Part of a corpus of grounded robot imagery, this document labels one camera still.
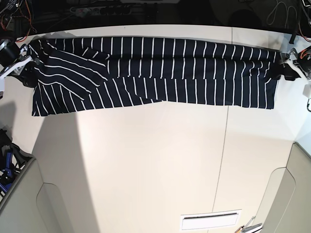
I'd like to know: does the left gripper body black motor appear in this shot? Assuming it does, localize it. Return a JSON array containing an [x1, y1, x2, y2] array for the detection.
[[280, 46, 311, 80]]

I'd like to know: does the blue black clamps pile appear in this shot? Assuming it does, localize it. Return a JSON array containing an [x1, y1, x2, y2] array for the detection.
[[0, 129, 32, 198]]

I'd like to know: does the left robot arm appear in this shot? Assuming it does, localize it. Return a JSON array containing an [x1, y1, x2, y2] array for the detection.
[[267, 0, 311, 82]]

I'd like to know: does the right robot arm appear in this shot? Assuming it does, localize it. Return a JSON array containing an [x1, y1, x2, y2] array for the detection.
[[0, 0, 37, 92]]

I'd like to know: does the grey tool at bottom edge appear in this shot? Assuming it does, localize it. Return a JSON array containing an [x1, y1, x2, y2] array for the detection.
[[235, 216, 263, 233]]

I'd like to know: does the grey seat left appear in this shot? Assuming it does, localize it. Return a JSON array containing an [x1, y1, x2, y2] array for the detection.
[[0, 157, 81, 233]]

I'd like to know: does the navy white striped T-shirt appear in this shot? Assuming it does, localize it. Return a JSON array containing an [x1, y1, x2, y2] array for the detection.
[[28, 36, 280, 117]]

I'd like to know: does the white power strip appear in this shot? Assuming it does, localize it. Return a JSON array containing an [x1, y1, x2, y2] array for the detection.
[[70, 5, 131, 17]]

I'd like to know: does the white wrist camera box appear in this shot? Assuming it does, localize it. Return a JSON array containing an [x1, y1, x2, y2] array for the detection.
[[0, 79, 5, 92], [303, 84, 311, 99]]

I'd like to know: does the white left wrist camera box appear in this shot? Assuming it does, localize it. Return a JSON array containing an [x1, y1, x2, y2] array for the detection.
[[303, 84, 311, 99]]

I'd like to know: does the grey seat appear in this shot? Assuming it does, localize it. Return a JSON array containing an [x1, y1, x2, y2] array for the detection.
[[253, 143, 311, 233], [0, 157, 81, 233]]

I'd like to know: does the grey seat right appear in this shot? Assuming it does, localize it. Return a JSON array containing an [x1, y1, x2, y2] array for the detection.
[[253, 143, 311, 233]]

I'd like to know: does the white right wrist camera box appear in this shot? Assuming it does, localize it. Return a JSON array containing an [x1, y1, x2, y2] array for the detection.
[[0, 79, 5, 92]]

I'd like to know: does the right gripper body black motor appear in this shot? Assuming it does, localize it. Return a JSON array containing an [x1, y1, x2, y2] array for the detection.
[[0, 38, 39, 78]]

